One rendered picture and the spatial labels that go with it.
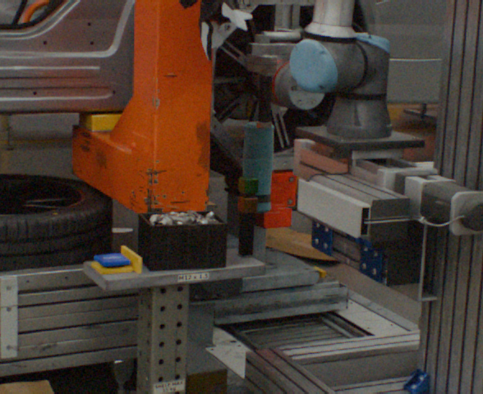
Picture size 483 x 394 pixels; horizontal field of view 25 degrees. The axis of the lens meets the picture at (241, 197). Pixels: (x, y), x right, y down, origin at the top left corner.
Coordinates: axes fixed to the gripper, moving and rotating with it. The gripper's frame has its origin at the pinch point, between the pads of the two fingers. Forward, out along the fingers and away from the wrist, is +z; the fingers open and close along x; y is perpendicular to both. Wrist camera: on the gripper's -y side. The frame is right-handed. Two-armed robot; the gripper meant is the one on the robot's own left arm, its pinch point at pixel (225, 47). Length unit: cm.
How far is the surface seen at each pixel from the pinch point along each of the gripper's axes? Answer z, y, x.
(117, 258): 36, -17, 42
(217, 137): -2, 38, 57
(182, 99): -0.4, 6.5, 28.8
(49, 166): -110, 149, 339
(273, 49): -14.0, 39.7, 25.1
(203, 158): 13.1, 13.5, 36.1
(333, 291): 45, 85, 79
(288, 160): 7, 63, 57
